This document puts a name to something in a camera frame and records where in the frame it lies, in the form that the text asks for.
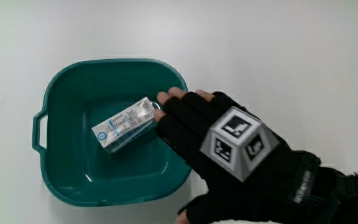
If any person's right hand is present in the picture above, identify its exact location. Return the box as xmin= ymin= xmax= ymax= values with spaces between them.
xmin=153 ymin=86 xmax=322 ymax=224

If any white milk carton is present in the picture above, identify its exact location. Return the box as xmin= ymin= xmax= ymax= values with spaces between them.
xmin=91 ymin=96 xmax=162 ymax=154

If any teal plastic basin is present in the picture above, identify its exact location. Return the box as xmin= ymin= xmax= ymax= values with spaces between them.
xmin=31 ymin=58 xmax=193 ymax=207

